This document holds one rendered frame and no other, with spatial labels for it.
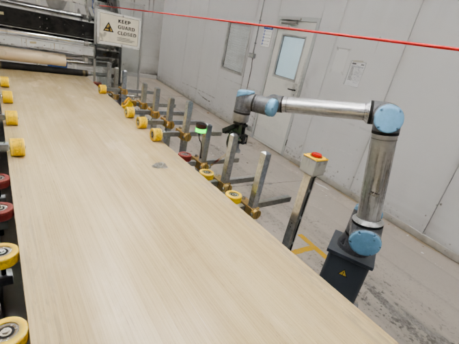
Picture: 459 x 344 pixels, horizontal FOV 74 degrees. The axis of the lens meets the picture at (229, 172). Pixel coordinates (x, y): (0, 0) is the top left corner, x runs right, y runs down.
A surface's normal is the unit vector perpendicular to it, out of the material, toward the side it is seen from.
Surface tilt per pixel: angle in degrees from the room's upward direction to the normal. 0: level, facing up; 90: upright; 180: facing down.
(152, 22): 90
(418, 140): 90
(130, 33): 90
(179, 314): 0
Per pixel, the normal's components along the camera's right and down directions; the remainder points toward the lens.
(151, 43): 0.50, 0.43
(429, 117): -0.84, 0.05
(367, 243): -0.38, 0.37
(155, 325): 0.19, -0.90
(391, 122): -0.37, 0.17
